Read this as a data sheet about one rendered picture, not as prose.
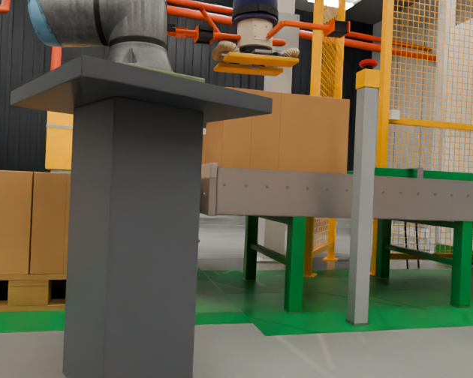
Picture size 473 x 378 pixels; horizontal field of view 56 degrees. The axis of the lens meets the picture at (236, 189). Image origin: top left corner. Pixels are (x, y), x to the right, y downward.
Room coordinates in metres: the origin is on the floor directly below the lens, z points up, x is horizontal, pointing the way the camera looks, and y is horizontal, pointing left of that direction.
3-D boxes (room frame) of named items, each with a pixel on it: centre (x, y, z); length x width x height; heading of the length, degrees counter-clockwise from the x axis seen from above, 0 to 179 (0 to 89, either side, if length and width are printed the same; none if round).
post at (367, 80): (1.77, -0.50, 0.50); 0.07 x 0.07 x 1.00; 15
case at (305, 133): (2.19, -0.17, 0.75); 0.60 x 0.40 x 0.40; 105
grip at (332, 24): (1.99, -0.42, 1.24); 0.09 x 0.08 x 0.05; 16
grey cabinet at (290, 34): (3.17, -0.30, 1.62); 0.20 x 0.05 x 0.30; 105
